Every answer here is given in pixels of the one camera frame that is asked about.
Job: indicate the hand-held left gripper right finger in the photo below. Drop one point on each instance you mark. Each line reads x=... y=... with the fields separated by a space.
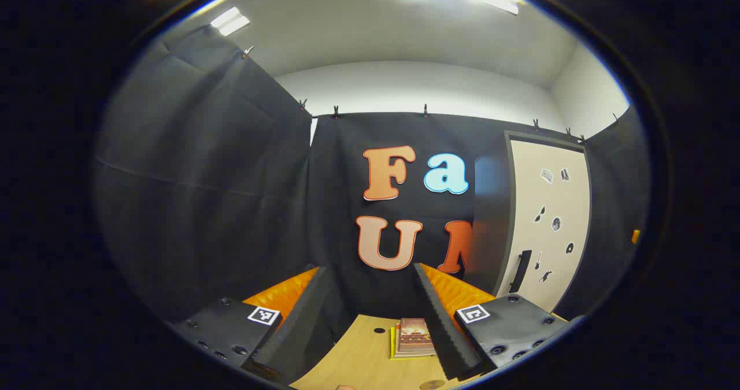
x=445 y=332

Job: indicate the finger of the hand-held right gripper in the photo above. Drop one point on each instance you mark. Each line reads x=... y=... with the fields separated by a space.
x=635 y=237

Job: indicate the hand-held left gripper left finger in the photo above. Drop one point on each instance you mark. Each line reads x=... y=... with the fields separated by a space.
x=295 y=332

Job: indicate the round brown coaster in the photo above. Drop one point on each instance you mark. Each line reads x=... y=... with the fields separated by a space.
x=432 y=385

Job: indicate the beige cabinet door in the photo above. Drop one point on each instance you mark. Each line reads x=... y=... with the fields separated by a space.
x=572 y=205

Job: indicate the dark grey cabinet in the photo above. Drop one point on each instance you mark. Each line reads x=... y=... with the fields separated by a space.
x=491 y=222

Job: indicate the yellow cover book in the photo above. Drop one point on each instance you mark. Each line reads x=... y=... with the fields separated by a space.
x=392 y=344

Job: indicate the black backdrop cloth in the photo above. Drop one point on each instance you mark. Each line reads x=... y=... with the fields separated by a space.
x=202 y=205

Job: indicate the row of cloth clips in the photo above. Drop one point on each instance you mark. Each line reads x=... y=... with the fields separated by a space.
x=335 y=111

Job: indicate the small ceiling light panel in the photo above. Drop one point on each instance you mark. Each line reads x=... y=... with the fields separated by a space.
x=229 y=21

